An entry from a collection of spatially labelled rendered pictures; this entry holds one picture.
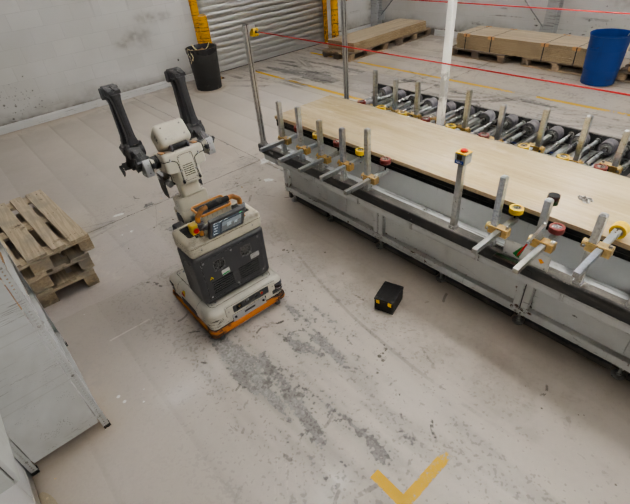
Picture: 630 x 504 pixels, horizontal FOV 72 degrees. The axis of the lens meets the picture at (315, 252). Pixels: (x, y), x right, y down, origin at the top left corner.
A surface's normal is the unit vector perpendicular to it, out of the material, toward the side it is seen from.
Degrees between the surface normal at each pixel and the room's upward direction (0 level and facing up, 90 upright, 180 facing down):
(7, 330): 90
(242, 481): 0
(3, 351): 90
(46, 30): 90
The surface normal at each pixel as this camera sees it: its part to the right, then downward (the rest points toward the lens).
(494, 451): -0.07, -0.79
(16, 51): 0.66, 0.42
